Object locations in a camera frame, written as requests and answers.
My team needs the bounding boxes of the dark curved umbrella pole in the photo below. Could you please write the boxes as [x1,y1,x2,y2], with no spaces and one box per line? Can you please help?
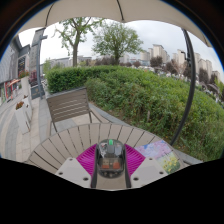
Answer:
[169,28,197,147]

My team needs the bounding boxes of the round leafy green tree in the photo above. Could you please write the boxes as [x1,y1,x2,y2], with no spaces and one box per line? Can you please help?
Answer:
[92,22,145,66]

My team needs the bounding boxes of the beige patio umbrella canopy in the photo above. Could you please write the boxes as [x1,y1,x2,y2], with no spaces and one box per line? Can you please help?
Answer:
[16,0,213,48]

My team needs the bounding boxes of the floral print mouse pad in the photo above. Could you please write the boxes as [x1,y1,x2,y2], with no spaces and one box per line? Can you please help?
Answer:
[134,139,181,175]

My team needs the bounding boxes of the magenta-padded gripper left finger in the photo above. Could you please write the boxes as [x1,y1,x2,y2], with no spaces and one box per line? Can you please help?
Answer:
[54,143,100,190]

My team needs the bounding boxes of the distant apartment buildings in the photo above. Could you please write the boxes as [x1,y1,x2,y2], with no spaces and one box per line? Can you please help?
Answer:
[121,43,223,84]

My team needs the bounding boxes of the tall grey sign pillar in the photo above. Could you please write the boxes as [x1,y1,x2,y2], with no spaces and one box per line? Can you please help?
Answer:
[28,27,48,101]

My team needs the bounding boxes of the brown slatted outdoor chair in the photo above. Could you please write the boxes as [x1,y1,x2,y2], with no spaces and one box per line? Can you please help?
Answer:
[45,86,105,136]

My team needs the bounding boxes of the transparent computer mouse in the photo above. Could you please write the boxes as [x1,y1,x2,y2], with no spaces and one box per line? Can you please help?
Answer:
[95,138,127,179]

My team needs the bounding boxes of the grey shopfront building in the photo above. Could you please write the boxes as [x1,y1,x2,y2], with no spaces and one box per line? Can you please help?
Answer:
[0,34,32,108]

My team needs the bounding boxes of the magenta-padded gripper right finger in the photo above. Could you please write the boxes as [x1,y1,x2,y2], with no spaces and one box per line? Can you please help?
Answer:
[122,143,170,189]

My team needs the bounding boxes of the tall bare-trunk tree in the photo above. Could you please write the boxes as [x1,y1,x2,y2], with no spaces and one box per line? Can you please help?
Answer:
[52,17,105,68]

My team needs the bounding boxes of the white planter box with flowers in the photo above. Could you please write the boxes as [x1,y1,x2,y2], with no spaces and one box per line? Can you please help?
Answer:
[19,70,31,101]
[14,99,33,135]

